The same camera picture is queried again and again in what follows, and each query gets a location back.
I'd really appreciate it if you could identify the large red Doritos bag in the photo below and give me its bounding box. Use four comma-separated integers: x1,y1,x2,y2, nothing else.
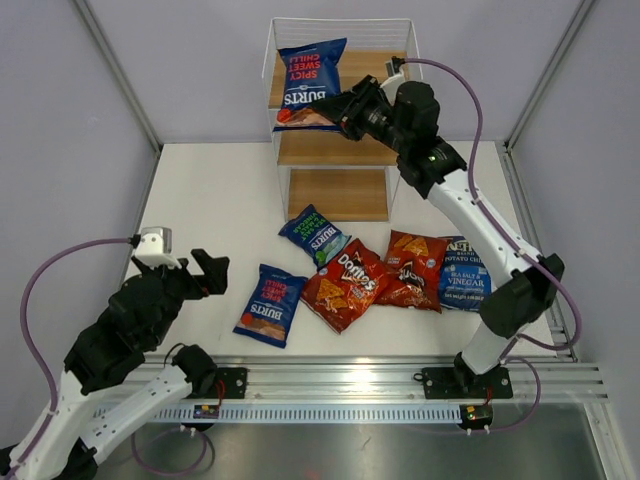
301,239,392,334

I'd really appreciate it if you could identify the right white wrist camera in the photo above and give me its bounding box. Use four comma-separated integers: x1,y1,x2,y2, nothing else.
381,56,406,89

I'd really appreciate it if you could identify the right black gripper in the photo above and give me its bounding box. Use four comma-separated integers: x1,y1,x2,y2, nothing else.
311,76,412,156

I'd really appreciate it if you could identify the Burts spicy chilli bag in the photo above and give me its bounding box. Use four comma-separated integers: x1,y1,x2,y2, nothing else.
233,264,308,349
274,37,347,131

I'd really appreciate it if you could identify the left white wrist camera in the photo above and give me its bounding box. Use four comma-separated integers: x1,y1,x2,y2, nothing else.
133,226,181,269

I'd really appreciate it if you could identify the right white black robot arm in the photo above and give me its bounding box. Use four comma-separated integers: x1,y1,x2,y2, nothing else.
311,76,565,396

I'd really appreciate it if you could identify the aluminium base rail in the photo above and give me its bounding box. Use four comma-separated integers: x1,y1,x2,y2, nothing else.
119,354,609,406

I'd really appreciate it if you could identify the white slotted cable duct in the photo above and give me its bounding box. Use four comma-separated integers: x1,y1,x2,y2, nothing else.
151,404,461,424

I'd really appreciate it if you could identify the Kettle sea salt vinegar bag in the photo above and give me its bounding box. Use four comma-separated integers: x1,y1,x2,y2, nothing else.
438,236,492,312

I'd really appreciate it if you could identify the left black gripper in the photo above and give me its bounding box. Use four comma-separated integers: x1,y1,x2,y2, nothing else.
134,248,229,347

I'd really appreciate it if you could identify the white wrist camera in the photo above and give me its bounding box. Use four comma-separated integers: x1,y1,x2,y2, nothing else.
381,56,406,89
133,226,181,269

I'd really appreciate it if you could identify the Burts sea salt vinegar bag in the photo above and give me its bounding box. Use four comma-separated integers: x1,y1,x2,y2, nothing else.
278,204,351,269

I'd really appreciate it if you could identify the white wire wooden shelf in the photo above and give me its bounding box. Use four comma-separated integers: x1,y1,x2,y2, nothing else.
262,18,419,222

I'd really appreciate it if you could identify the small red Doritos bag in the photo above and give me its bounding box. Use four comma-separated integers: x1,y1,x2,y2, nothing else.
374,230,450,313

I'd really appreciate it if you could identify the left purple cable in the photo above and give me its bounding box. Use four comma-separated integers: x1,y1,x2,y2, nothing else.
0,235,146,466

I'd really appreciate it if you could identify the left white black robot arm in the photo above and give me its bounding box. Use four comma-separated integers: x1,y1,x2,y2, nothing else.
1,249,230,479

